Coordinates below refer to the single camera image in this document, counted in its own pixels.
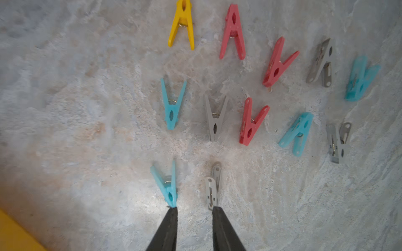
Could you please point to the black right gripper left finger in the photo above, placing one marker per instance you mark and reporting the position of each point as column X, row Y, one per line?
column 165, row 238

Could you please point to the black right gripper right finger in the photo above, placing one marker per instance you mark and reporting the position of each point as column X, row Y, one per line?
column 224, row 236

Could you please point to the pink red clothespin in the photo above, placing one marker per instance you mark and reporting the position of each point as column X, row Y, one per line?
column 276, row 68

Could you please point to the yellow clothespin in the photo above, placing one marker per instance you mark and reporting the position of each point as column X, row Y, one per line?
column 183, row 18

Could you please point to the teal clothespin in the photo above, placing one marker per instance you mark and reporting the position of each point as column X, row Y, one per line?
column 360, row 78
column 168, row 188
column 298, row 132
column 172, row 110

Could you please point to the grey clothespin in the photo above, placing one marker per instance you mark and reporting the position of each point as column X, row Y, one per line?
column 322, row 63
column 212, row 183
column 337, row 140
column 215, row 120

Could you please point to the yellow plastic storage box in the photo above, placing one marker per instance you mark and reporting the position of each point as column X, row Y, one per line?
column 15, row 238

